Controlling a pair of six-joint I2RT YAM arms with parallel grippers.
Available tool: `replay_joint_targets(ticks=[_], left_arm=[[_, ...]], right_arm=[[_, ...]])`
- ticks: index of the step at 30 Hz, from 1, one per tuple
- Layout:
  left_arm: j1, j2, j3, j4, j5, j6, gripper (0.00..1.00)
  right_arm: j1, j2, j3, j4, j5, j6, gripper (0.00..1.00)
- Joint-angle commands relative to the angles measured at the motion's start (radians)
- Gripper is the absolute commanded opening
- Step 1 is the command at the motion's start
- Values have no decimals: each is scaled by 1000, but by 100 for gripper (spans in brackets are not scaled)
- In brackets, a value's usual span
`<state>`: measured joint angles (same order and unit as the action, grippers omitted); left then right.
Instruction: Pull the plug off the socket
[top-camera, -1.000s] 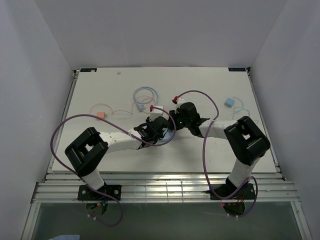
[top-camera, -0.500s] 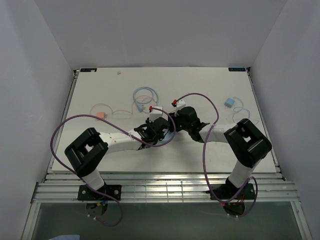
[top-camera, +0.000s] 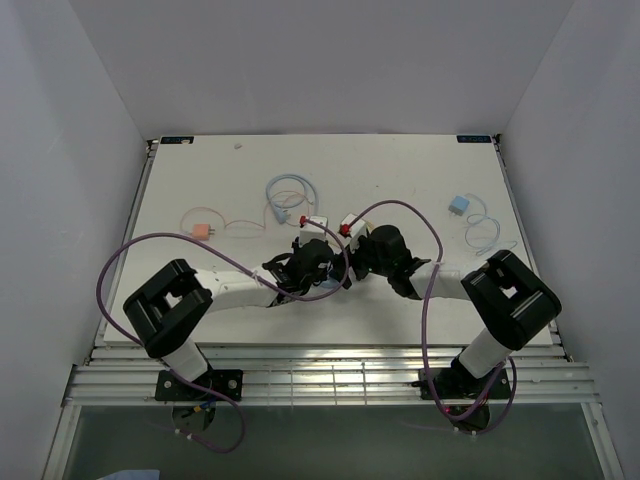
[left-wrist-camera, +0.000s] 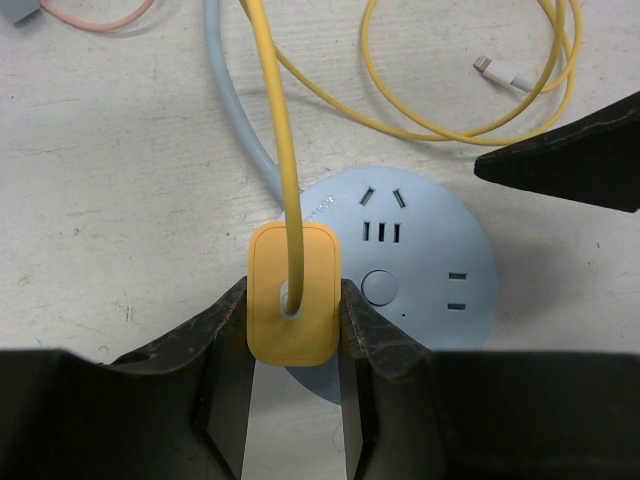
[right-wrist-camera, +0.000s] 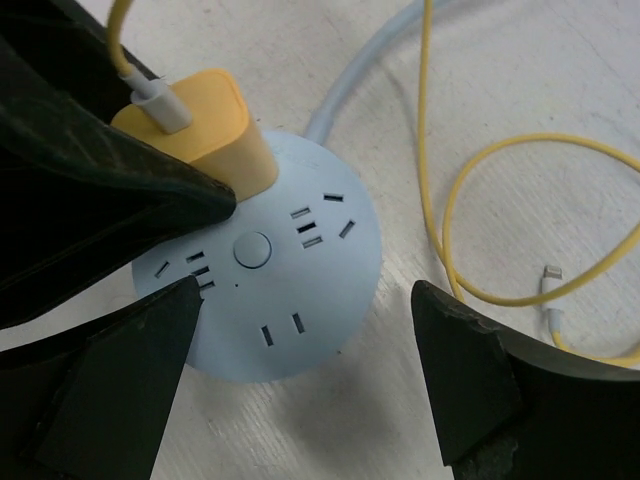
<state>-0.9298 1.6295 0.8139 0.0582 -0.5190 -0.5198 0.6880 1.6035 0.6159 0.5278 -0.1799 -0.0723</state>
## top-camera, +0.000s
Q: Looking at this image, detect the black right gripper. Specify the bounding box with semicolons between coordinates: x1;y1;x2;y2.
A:
329;233;392;290

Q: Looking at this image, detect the round blue power socket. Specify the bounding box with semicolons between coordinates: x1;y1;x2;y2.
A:
317;278;341;293

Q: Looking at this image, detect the pink charging cable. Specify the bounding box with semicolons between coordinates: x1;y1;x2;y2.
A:
179;192;311;241

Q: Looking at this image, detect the blue charger plug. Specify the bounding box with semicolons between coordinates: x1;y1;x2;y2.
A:
448;196;470;216

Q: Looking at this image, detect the light blue charging cable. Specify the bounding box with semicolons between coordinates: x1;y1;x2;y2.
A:
462;192;504;256

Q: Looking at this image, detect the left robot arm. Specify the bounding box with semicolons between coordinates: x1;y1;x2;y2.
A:
123;239;335;400

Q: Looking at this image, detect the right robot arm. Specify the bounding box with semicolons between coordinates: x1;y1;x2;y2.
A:
339;220;562;397

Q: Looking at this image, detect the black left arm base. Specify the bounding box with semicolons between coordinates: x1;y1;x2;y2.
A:
153;368;244;433

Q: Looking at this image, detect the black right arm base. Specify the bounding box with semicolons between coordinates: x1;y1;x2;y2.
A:
411;367;512;434

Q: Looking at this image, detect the right blue corner label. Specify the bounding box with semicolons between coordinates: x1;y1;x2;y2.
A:
456;135;492;144

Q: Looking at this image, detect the blue corner label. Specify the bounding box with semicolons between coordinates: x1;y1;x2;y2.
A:
160;136;194;145
456;135;492;144

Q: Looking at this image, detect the left blue corner label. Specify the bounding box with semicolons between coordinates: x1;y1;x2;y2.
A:
160;136;194;145

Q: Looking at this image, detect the blue cloth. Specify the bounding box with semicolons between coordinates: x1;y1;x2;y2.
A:
104;469;160;480

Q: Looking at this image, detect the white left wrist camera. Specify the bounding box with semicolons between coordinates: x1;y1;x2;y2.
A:
298;215;328;247

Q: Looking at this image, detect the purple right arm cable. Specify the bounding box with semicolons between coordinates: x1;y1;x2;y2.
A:
349;200;517;435

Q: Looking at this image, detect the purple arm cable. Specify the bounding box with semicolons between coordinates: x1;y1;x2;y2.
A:
96;217;351;454
349;200;517;435

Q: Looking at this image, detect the blue three-pin wall plug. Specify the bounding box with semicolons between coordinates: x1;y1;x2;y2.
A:
272;206;290;224

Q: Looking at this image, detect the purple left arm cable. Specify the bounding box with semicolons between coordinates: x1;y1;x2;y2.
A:
96;217;351;454

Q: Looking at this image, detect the aluminium table edge rail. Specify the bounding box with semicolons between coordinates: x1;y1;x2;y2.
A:
64;345;600;407

